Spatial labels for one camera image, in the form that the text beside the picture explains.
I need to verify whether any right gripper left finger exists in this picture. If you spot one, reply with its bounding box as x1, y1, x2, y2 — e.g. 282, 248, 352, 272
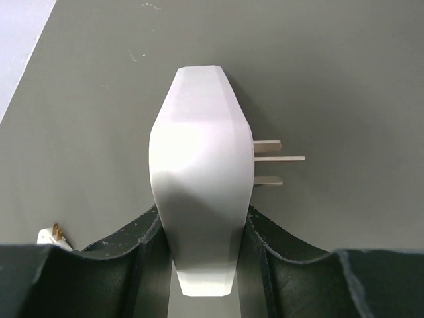
1, 207, 172, 317

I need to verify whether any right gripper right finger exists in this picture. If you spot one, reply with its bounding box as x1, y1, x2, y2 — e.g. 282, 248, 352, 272
237, 207, 423, 317

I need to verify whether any yellow plug adapter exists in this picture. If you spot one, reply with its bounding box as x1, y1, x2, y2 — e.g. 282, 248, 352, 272
36, 223, 73, 251

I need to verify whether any white plug adapter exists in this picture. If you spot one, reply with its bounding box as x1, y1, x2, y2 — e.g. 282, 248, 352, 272
148, 65, 299, 297

